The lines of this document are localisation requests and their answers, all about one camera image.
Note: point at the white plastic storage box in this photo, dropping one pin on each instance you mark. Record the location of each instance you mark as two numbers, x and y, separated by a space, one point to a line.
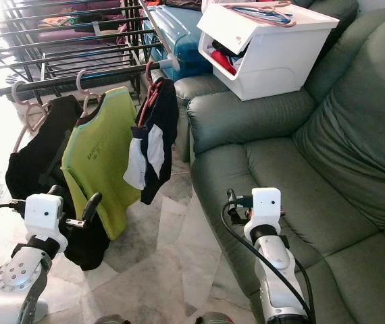
277 64

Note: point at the lime green t-shirt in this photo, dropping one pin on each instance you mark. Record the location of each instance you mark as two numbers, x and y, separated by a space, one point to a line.
98 155

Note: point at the blue plastic container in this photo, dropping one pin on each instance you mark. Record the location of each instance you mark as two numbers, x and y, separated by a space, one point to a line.
179 34

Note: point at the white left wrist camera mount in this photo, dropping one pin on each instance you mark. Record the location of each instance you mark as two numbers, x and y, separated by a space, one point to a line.
42 216

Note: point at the robot leg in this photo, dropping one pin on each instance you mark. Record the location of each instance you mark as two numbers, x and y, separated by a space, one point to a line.
216 319
111 320

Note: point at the right robot leg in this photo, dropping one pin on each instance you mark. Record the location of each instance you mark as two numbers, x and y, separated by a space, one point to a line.
216 319

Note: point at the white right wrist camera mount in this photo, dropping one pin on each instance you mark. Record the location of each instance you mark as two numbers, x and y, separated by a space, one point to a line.
265 202

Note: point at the black t-shirt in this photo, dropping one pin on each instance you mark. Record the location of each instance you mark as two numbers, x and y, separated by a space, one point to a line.
37 162

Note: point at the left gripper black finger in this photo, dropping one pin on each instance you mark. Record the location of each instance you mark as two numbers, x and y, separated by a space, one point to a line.
93 208
55 191

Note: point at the metal clothes drying rack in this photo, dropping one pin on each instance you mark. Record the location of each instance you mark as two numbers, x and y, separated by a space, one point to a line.
71 83

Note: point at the left robot leg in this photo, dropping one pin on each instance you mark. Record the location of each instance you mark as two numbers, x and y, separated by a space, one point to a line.
111 320

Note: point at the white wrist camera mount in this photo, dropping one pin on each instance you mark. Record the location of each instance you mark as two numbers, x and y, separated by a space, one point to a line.
42 216
265 202

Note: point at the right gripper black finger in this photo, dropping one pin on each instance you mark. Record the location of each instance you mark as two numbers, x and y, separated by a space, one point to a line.
231 197

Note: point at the red cloth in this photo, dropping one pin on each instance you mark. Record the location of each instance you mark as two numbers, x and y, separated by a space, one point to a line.
225 62

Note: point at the dark green leather sofa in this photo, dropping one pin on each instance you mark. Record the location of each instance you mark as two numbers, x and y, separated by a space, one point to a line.
321 155

